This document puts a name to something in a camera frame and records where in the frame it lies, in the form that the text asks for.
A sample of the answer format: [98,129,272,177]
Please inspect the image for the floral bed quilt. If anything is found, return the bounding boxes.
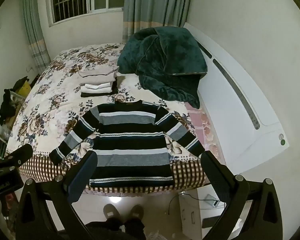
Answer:
[5,42,220,196]

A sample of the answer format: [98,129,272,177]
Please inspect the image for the black floor cable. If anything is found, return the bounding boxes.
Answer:
[167,192,206,216]

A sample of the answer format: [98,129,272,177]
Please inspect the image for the narrow grey-green curtain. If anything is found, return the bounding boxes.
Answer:
[20,0,52,68]

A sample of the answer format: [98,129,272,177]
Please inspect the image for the pink checked sheet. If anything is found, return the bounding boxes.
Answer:
[185,102,221,157]

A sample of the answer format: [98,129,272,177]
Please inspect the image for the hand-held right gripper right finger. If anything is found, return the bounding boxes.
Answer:
[201,151,283,240]

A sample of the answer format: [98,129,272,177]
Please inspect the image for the grey slipper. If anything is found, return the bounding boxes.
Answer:
[103,204,121,222]
[128,204,144,221]

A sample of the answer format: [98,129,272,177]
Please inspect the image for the dark hanging clothes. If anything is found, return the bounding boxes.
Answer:
[0,88,16,126]

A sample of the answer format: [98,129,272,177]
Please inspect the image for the white power adapter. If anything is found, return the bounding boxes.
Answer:
[204,194,221,208]

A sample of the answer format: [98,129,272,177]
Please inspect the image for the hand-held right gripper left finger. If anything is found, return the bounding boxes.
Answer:
[15,151,98,240]

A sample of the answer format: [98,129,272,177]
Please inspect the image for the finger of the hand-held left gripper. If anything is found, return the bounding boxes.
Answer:
[2,144,34,167]

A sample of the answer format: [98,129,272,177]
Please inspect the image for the white bed headboard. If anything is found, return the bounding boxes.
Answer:
[184,22,290,179]

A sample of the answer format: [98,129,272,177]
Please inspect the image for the beige folded garment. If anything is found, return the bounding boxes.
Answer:
[78,66,119,85]

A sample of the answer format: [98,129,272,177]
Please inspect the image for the striped knit sweater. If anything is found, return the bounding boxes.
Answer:
[49,99,206,188]

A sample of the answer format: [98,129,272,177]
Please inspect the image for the wide grey-green curtain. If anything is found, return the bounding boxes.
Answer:
[122,0,195,43]

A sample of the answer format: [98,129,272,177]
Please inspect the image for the yellow box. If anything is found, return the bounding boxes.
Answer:
[14,77,32,97]

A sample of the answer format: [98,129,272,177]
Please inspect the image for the dark green plush blanket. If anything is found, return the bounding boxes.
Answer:
[117,26,208,109]

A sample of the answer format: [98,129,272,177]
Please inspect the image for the white bedside cabinet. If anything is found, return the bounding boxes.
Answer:
[178,189,203,232]

